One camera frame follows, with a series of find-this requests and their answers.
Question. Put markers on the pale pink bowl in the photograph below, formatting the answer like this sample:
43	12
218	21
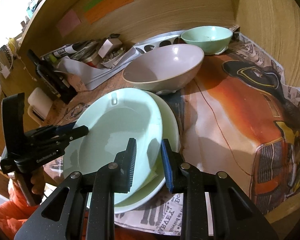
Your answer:
165	70

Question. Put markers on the orange sleeve forearm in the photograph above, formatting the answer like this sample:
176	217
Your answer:
14	212

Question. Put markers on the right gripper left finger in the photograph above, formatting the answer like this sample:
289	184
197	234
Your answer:
82	207

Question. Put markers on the orange sticky note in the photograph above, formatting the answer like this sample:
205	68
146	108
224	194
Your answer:
104	7

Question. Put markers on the white small box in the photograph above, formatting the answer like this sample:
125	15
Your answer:
108	46

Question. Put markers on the white plate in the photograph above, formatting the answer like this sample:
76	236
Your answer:
170	143

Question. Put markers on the pink sticky note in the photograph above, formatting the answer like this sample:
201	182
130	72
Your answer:
68	23

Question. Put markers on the white hanging tag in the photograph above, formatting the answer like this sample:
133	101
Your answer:
5	71

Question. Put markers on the left hand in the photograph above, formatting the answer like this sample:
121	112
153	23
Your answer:
37	182

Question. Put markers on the green sticky note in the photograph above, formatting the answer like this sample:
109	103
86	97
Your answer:
98	0

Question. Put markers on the stack of newspapers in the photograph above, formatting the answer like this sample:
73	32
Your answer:
75	51

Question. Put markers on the mint green plate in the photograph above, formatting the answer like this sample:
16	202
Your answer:
112	120

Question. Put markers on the small mint green bowl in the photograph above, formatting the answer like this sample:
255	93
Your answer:
213	40

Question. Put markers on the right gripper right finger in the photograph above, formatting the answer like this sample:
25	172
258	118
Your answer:
214	206

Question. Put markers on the printed newspaper table cover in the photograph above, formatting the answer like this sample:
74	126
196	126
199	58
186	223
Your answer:
238	115

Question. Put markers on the pink mug with handle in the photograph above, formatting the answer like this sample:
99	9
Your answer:
39	105

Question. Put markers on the white bowl black ovals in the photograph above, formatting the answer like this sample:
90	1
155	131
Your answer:
155	43

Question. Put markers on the wooden shelf unit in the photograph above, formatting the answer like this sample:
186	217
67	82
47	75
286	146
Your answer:
273	24

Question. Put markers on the dark wine bottle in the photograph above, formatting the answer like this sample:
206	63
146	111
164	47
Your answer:
56	81

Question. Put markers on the small bowl of trinkets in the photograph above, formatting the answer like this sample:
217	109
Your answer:
111	60

